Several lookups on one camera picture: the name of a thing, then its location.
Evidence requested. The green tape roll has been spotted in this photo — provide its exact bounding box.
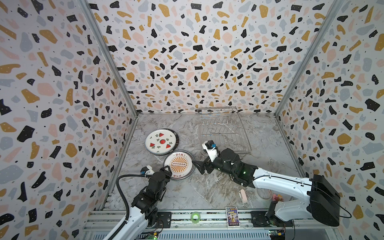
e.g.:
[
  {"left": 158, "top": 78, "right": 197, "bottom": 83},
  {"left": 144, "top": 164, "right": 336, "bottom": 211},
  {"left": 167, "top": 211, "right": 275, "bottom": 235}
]
[{"left": 191, "top": 212, "right": 201, "bottom": 225}]

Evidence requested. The colourful card pack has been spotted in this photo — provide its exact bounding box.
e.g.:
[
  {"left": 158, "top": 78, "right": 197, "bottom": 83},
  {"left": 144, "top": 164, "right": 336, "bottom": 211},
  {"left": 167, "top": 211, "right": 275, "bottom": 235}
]
[{"left": 226, "top": 207, "right": 240, "bottom": 228}]

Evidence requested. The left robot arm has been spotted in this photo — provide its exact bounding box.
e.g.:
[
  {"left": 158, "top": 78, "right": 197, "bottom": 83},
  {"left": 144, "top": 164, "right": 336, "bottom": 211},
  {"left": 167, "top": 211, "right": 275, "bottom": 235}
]
[{"left": 104, "top": 166, "right": 172, "bottom": 240}]

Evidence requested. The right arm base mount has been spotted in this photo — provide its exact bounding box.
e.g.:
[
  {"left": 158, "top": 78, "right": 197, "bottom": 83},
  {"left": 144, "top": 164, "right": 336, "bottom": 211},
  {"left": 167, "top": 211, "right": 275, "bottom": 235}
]
[{"left": 250, "top": 211, "right": 294, "bottom": 228}]

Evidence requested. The pink eraser block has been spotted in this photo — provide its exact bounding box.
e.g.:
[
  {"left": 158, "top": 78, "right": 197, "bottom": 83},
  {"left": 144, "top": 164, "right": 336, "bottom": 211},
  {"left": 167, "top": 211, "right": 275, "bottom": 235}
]
[{"left": 239, "top": 189, "right": 248, "bottom": 204}]

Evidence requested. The fruit patterned white plate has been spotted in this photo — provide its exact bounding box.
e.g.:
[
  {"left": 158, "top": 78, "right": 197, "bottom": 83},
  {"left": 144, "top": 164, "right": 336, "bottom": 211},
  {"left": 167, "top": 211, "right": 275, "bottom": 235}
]
[{"left": 145, "top": 129, "right": 176, "bottom": 156}]

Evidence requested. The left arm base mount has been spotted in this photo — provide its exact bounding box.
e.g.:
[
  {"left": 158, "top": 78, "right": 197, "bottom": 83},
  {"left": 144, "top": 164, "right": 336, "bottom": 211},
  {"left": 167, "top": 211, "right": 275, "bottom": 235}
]
[{"left": 147, "top": 211, "right": 172, "bottom": 229}]

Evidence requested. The wire dish rack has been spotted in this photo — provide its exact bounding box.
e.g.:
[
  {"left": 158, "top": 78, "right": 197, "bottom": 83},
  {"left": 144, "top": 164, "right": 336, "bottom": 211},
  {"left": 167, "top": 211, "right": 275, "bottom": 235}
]
[{"left": 197, "top": 107, "right": 252, "bottom": 157}]

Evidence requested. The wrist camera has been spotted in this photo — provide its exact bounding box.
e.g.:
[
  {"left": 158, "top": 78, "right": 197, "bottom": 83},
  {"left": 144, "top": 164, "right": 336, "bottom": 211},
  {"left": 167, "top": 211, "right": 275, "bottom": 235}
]
[
  {"left": 140, "top": 166, "right": 155, "bottom": 177},
  {"left": 202, "top": 140, "right": 220, "bottom": 162}
]

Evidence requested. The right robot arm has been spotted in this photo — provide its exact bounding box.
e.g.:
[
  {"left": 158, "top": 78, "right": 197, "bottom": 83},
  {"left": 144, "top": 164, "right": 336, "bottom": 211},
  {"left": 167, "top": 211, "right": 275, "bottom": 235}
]
[{"left": 193, "top": 148, "right": 341, "bottom": 227}]

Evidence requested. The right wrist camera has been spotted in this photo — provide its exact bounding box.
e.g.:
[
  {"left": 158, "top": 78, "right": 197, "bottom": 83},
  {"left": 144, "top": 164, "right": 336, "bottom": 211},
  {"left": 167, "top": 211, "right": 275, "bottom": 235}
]
[{"left": 202, "top": 140, "right": 220, "bottom": 162}]

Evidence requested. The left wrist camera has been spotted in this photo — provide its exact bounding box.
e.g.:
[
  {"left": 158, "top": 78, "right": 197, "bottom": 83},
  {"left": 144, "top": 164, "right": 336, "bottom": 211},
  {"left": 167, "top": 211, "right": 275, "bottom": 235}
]
[{"left": 140, "top": 166, "right": 155, "bottom": 177}]

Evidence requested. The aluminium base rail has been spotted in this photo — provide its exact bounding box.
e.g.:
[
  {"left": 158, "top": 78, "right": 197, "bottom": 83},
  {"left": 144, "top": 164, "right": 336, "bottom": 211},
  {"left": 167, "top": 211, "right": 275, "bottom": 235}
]
[{"left": 82, "top": 208, "right": 341, "bottom": 240}]

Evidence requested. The pink yellow small toy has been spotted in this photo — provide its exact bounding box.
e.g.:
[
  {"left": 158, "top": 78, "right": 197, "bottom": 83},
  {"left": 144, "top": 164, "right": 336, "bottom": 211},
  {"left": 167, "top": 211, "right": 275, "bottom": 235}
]
[{"left": 273, "top": 194, "right": 284, "bottom": 202}]

